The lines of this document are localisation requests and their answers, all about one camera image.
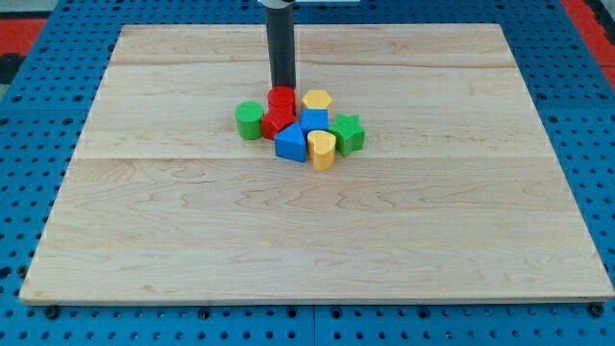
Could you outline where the yellow heart block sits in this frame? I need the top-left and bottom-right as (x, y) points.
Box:
(307, 130), (336, 171)

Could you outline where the blue triangle block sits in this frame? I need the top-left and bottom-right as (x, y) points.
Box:
(274, 122), (307, 162)

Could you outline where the blue cube block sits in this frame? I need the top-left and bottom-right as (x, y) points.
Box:
(300, 109), (329, 136)

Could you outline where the green star block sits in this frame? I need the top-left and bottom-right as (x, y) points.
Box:
(329, 113), (365, 157)

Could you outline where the red textured block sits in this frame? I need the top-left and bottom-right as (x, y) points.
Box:
(261, 107), (296, 140)

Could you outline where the yellow hexagon block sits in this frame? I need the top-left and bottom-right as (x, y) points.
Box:
(302, 89), (332, 110)

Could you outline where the red cylinder block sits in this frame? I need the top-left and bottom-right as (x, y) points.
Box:
(267, 86), (296, 115)

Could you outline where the green cylinder block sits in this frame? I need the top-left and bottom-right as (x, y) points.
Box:
(234, 101), (264, 140)

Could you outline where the light wooden board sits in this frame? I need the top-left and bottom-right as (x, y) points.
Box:
(20, 24), (614, 306)

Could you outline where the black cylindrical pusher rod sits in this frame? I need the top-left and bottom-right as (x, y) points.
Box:
(262, 1), (296, 89)

